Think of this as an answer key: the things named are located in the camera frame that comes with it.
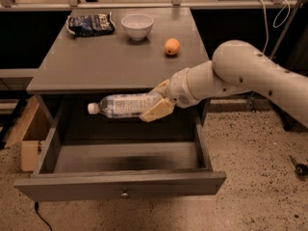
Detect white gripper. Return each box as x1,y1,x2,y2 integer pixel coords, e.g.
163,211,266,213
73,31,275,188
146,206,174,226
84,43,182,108
140,68,199,122

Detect clear blue plastic bottle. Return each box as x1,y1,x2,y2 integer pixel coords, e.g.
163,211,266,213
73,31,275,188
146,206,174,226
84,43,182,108
88,92,162,118

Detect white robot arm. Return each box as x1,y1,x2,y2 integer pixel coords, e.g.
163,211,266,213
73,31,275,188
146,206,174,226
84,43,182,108
141,40,308,126

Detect grey wooden cabinet counter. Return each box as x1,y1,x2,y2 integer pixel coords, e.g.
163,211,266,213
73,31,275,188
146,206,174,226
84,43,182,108
26,6,221,127

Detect grey open top drawer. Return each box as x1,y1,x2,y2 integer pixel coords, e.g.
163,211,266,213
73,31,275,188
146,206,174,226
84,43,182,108
14,99,226,202

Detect round metal drawer knob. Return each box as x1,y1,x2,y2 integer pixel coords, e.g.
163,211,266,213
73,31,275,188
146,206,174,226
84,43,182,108
121,188,130,198

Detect orange fruit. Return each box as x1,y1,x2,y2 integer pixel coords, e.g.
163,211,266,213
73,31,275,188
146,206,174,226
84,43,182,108
164,38,180,56

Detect white ceramic bowl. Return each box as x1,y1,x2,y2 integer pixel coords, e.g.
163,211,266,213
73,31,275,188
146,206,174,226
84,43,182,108
121,13,154,40

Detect blue chip bag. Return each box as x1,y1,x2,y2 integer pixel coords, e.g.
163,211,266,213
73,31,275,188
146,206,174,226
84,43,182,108
65,13,116,37

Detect wooden box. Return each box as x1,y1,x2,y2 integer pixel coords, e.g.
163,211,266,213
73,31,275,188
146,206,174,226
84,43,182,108
5,96,51,171

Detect black tool on floor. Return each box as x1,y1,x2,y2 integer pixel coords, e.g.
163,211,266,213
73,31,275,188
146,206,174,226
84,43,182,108
289,156,308,176

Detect metal stand pole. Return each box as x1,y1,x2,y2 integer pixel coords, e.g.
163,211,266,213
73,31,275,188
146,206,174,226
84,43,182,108
246,0,308,113

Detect white cable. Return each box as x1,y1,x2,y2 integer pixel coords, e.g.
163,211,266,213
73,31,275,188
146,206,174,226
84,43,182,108
256,0,293,55

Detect black power cable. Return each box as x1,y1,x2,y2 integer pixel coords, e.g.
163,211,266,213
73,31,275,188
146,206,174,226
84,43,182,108
34,201,54,231

